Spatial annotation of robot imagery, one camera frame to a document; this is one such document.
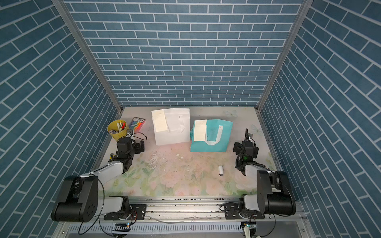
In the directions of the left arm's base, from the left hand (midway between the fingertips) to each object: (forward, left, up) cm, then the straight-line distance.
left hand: (137, 140), depth 91 cm
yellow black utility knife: (-6, +17, -9) cm, 20 cm away
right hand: (-2, -70, -1) cm, 70 cm away
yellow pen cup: (+8, +14, +1) cm, 16 cm away
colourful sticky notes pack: (+20, +8, -8) cm, 23 cm away
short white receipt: (+1, -39, +11) cm, 40 cm away
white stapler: (-17, -51, -5) cm, 54 cm away
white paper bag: (+7, -21, +6) cm, 23 cm away
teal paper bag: (0, -51, +4) cm, 51 cm away
